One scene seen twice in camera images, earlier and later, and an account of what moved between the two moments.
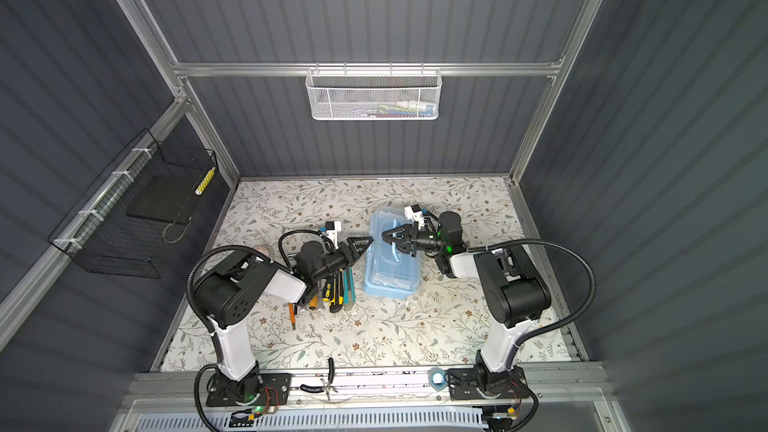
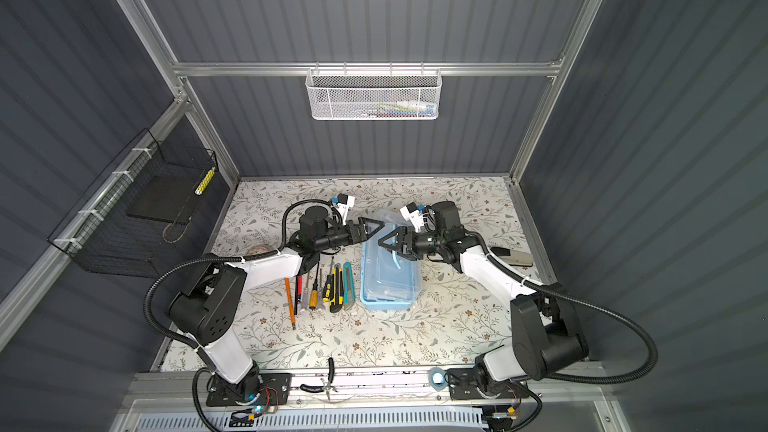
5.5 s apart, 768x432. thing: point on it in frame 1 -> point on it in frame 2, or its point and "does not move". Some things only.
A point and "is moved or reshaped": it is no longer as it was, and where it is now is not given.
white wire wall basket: [369, 94] does not move
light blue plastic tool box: [390, 271] is moved or reshaped
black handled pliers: [327, 386] does not move
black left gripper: [347, 253] -> [360, 223]
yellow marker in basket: [205, 181] does not move
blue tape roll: [435, 386] does not move
